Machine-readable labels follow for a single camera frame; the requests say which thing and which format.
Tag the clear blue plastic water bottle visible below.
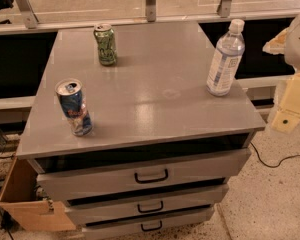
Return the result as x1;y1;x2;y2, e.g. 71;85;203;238
206;19;245;96

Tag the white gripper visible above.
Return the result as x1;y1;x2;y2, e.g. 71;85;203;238
262;13;300;133

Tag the grey drawer cabinet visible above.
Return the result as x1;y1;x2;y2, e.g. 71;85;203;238
15;20;267;240

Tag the bottom grey drawer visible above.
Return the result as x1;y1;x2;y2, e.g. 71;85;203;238
82;207;214;240

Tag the grey drawer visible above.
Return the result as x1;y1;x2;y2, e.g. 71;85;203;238
37;148;251;201
82;207;214;240
65;184;229;225

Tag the left grey bench ledge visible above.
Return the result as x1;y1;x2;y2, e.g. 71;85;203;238
0;96;35;124

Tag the green soda can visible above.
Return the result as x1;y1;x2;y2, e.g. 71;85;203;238
94;23;117;66

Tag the black floor cable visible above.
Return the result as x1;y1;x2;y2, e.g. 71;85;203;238
249;141;300;169

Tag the grey bench ledge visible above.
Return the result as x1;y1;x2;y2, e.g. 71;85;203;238
0;96;35;124
238;75;289;107

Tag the wooden side panel box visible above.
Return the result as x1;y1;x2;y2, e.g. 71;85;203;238
0;158;76;232

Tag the blue Red Bull can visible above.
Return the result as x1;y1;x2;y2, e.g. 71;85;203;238
55;78;93;136

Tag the top grey drawer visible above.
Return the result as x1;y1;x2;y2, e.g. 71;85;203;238
37;148;251;201

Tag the right grey bench ledge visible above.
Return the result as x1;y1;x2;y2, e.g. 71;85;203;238
238;75;289;107

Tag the metal window railing frame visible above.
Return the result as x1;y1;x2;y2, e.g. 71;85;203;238
0;0;300;35

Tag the middle grey drawer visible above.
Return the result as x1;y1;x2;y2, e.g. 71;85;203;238
65;184;229;225

